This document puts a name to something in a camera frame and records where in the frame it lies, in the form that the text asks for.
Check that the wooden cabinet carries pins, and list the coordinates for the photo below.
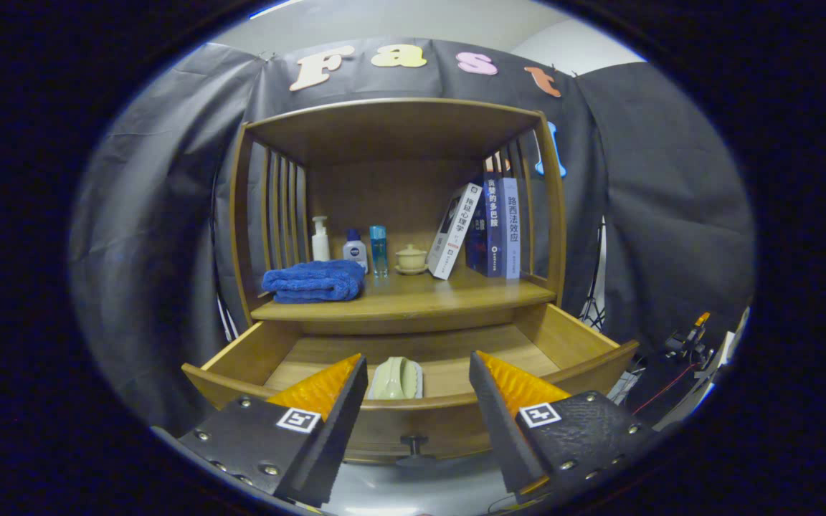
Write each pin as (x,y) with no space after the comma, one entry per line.
(399,193)

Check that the white pump bottle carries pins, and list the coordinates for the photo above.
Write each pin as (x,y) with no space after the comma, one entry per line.
(320,245)

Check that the cream lidded teacup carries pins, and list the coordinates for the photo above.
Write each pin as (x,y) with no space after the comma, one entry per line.
(411,259)

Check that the white book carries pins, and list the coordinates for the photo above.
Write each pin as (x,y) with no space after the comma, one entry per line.
(454,231)

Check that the folded blue towel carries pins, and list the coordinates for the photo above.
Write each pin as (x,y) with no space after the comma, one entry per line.
(312,281)

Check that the dark blue book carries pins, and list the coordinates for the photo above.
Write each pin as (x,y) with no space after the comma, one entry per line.
(488,229)

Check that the wooden countertop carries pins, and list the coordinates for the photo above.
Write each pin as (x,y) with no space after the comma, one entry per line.
(442,294)

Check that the black tripod stand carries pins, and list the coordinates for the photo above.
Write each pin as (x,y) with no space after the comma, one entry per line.
(592,309)
(223,319)

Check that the pale green ceramic ornament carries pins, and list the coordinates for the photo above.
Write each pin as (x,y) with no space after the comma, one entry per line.
(395,380)

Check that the teal glass bottle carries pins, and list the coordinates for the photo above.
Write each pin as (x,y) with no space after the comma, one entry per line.
(378,251)

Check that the black and orange gripper device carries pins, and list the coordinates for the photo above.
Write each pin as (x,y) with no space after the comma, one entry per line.
(685,340)

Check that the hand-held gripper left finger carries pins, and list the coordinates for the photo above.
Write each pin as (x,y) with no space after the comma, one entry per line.
(334,437)

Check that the black backdrop cloth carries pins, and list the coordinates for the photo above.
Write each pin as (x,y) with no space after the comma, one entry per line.
(148,251)

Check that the light blue book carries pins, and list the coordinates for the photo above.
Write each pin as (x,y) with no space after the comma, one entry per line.
(510,229)

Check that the white bottle with blue cap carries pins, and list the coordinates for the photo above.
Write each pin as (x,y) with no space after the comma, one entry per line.
(355,254)

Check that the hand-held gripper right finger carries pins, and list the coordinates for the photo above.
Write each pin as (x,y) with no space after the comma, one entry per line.
(502,430)

